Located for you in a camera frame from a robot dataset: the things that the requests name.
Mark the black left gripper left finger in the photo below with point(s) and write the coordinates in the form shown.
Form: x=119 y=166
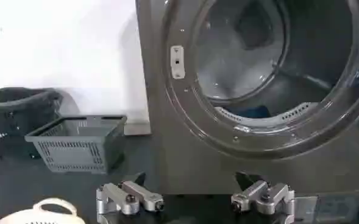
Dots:
x=127 y=196

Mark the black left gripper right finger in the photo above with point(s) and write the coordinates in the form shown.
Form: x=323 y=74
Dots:
x=263 y=196

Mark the grey plastic laundry basket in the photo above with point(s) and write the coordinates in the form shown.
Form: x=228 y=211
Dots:
x=75 y=146

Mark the blue garment in drum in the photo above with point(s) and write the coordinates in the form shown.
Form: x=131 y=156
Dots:
x=252 y=112

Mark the white plastic laundry basket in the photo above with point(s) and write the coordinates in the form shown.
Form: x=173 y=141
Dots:
x=42 y=214

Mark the grey dryer with round opening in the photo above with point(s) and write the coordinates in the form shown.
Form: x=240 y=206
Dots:
x=258 y=97

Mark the dark plastic laundry basket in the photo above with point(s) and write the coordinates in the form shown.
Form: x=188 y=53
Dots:
x=17 y=112

